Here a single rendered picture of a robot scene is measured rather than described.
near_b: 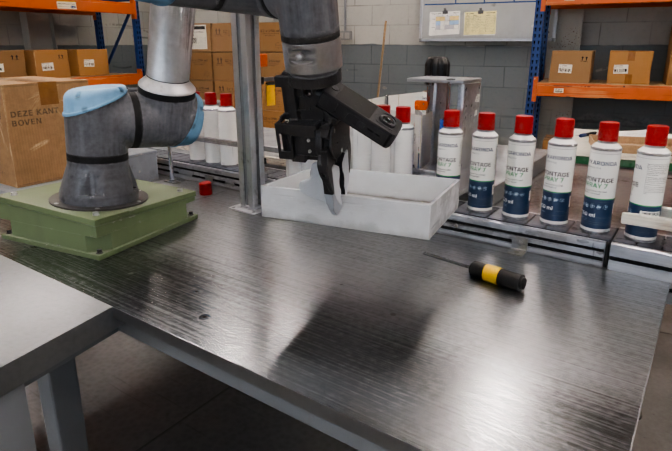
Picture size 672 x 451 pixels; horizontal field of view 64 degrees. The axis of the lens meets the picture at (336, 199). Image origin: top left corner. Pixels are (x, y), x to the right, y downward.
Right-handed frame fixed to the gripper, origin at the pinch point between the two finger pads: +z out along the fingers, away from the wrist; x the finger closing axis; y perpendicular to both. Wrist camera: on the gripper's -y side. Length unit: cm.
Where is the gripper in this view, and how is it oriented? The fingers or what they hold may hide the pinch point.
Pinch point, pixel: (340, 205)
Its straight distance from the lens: 78.9
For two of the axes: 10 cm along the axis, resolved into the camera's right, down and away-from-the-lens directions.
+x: -3.5, 4.8, -8.0
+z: 0.8, 8.7, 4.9
